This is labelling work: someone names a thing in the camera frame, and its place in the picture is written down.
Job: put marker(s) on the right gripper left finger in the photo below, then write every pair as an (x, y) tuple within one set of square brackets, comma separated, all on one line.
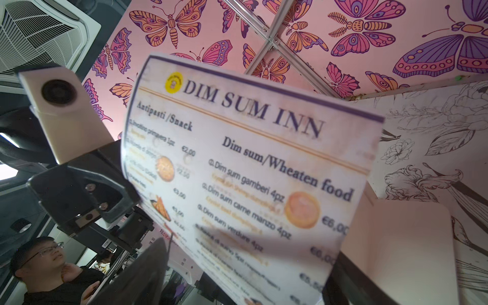
[(141, 282)]

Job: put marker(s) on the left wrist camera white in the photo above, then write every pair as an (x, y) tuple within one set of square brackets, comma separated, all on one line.
[(63, 108)]

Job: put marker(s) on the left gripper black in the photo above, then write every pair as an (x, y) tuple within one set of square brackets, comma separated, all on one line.
[(91, 201)]

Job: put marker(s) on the person in black shirt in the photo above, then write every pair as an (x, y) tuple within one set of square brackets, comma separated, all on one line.
[(41, 265)]

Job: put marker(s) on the Dim Sum Inn menu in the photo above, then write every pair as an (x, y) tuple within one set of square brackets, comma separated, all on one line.
[(255, 181)]

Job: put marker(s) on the ceiling air conditioner vent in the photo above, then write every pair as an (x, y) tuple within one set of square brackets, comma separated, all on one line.
[(42, 32)]

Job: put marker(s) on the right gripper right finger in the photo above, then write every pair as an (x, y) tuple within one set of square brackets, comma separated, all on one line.
[(348, 284)]

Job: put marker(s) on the clear acrylic menu holder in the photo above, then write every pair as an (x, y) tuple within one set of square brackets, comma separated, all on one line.
[(406, 248)]

